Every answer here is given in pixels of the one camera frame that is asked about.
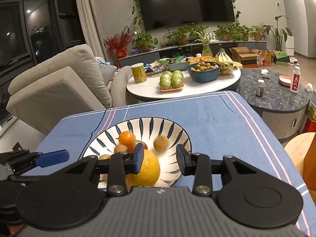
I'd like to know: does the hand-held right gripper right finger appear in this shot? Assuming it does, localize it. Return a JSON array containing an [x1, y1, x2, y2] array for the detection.
[[176, 144, 257, 195]]

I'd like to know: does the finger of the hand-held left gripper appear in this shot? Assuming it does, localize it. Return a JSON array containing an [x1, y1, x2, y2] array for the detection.
[[7, 173, 53, 182], [27, 150, 70, 169]]

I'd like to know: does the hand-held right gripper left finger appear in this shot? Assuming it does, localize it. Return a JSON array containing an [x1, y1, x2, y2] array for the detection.
[[63, 143, 145, 195]]

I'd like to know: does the large yellow lemon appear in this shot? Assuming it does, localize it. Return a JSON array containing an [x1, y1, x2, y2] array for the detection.
[[125, 149, 161, 188]]

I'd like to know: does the orange mandarin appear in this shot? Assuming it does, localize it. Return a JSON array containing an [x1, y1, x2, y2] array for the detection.
[[118, 131, 137, 147]]

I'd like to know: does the striped white ceramic bowl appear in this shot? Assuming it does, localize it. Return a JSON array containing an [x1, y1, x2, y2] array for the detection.
[[82, 117, 192, 191]]

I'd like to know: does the blue striped tablecloth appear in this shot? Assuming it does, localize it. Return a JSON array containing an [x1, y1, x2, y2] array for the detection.
[[22, 90, 312, 237]]

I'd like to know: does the white round coffee table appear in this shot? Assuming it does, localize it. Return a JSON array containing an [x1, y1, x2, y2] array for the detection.
[[126, 65, 242, 102]]

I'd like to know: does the beige armchair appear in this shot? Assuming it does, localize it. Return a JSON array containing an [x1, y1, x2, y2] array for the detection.
[[6, 44, 134, 135]]

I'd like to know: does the tray of green fruit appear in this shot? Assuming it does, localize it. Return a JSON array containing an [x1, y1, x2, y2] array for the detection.
[[158, 70, 185, 92]]

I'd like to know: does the yellow can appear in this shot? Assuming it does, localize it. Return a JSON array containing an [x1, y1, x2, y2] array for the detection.
[[130, 62, 148, 84]]

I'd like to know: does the dark blue bowl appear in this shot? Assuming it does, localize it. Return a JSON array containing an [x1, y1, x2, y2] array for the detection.
[[186, 61, 222, 84]]

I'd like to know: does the grey pillow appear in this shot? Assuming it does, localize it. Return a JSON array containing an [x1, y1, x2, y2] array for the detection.
[[98, 63, 118, 87]]

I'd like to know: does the pile of snack wrappers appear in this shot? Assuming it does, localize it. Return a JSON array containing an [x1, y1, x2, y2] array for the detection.
[[145, 63, 168, 76]]

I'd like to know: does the green plastic basket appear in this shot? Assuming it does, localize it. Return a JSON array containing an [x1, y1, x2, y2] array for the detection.
[[167, 59, 192, 72]]

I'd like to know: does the pile of longans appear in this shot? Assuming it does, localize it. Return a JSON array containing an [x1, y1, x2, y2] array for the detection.
[[190, 62, 219, 72]]

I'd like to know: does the orange plastic basket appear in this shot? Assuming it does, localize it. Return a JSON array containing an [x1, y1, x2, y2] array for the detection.
[[187, 56, 215, 65]]

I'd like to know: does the grey television cabinet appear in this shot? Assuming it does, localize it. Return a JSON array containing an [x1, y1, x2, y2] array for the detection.
[[118, 40, 268, 67]]

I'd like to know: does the small spice jar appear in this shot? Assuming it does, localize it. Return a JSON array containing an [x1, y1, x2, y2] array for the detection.
[[255, 79, 265, 97]]

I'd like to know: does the bunch of bananas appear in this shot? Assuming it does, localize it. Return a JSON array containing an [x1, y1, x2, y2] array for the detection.
[[213, 48, 239, 75]]

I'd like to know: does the dark marble round table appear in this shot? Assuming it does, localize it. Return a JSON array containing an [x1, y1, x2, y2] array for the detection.
[[235, 68, 310, 140]]

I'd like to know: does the round wooden side table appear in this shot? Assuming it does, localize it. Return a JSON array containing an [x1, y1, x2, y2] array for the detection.
[[284, 132, 316, 179]]

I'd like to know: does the glass vase with plant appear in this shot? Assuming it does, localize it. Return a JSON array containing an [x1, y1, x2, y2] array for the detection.
[[195, 28, 215, 57]]

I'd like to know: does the green potted plant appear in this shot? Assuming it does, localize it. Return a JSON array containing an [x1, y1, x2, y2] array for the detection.
[[132, 31, 159, 53], [214, 23, 252, 42], [164, 26, 196, 46], [250, 24, 265, 41]]

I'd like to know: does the open cardboard box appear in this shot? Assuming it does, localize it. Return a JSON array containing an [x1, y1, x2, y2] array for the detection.
[[229, 47, 262, 69]]

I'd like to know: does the red berry plant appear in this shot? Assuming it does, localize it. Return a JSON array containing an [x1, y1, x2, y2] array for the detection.
[[103, 26, 133, 60]]

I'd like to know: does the pink dish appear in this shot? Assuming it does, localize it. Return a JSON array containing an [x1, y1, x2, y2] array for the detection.
[[278, 75, 292, 87]]

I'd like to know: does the small cardboard box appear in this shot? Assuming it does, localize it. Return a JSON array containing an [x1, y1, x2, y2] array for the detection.
[[258, 50, 273, 67]]

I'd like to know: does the dark window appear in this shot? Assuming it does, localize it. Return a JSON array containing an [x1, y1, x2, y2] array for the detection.
[[0, 0, 87, 134]]

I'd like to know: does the printed paper bag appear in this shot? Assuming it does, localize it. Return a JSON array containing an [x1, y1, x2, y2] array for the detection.
[[303, 82, 316, 134]]

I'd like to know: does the white bottle red label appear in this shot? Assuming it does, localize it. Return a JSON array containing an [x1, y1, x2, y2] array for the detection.
[[290, 66, 301, 93]]

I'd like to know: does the green box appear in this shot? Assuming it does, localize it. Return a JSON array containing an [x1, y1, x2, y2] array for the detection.
[[273, 53, 291, 66]]

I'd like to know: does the white curtain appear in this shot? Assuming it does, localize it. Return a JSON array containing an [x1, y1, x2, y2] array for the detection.
[[73, 0, 109, 60]]

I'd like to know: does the white air purifier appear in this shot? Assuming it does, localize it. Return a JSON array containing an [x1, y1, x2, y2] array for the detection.
[[284, 36, 296, 57]]

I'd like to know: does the tall leafy floor plant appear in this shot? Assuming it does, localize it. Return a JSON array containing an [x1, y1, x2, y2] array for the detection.
[[262, 15, 292, 52]]

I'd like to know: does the black wall television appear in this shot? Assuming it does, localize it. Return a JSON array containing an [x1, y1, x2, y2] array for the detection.
[[135, 0, 236, 31]]

